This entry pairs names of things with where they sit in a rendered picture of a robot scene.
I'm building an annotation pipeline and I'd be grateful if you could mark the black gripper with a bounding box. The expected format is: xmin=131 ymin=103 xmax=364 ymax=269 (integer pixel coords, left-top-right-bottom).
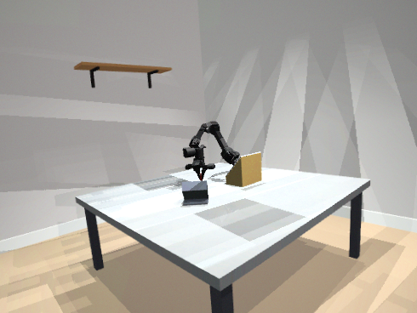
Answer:
xmin=186 ymin=156 xmax=215 ymax=180

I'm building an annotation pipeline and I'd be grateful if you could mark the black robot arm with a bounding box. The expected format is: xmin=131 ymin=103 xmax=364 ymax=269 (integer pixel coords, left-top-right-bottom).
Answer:
xmin=183 ymin=122 xmax=240 ymax=169

